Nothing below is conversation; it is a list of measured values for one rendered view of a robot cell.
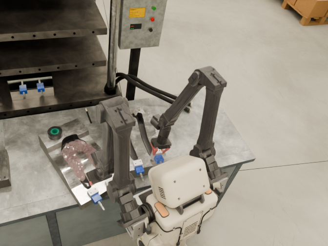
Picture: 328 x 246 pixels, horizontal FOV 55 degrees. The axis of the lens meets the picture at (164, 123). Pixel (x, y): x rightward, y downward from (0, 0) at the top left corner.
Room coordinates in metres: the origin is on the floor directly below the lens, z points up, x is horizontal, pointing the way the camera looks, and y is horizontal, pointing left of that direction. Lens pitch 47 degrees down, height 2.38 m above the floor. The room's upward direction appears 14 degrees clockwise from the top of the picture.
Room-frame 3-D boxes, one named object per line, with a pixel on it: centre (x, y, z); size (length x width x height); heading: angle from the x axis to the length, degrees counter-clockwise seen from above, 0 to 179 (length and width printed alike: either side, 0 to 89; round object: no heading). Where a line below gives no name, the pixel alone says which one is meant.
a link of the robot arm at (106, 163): (0.75, 0.19, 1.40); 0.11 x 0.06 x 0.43; 133
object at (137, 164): (0.99, 0.07, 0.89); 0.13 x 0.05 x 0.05; 31
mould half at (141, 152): (1.26, 0.15, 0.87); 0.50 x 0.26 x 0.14; 32
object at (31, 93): (1.65, 1.04, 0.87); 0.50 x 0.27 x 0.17; 32
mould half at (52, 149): (1.00, 0.42, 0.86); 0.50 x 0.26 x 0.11; 49
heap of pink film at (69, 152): (1.00, 0.41, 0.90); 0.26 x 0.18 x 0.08; 49
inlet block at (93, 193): (0.78, 0.24, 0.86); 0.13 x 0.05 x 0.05; 49
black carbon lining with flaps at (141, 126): (1.24, 0.16, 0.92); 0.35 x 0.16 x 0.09; 32
